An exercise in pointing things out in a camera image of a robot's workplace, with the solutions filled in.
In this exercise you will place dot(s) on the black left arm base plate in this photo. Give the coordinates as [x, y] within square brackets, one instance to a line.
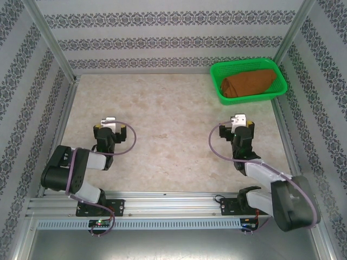
[116, 207]

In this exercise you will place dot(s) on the controller board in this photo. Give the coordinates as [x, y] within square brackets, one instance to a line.
[99, 223]
[249, 223]

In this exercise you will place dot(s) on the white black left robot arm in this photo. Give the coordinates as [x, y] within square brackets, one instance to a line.
[59, 176]

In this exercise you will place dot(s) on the aluminium mounting rail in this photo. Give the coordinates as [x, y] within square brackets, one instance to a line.
[170, 203]

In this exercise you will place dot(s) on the left controller board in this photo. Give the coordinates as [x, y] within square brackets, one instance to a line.
[99, 223]

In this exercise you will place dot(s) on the green plastic basket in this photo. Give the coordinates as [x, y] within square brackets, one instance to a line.
[217, 78]

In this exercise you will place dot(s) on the right controller board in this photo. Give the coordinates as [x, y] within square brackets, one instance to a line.
[249, 223]

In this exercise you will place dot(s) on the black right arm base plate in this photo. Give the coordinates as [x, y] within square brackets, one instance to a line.
[229, 207]

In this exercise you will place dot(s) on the aluminium frame post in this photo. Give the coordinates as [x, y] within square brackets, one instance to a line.
[48, 38]
[294, 29]

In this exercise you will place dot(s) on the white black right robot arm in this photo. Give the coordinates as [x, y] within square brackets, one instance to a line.
[292, 211]

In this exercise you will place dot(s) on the brown long pants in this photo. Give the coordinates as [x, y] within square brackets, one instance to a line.
[249, 84]

